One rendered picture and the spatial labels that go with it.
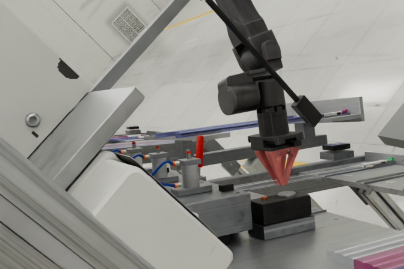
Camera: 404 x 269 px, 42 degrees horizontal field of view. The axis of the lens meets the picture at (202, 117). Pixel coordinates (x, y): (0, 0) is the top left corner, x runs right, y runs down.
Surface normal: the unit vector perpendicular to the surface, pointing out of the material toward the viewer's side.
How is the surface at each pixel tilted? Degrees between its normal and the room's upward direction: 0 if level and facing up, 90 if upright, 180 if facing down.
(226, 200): 90
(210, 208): 90
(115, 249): 90
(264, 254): 42
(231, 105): 51
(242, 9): 74
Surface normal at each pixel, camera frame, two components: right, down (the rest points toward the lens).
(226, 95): -0.87, 0.16
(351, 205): -0.66, -0.67
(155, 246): 0.44, 0.01
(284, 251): -0.08, -1.00
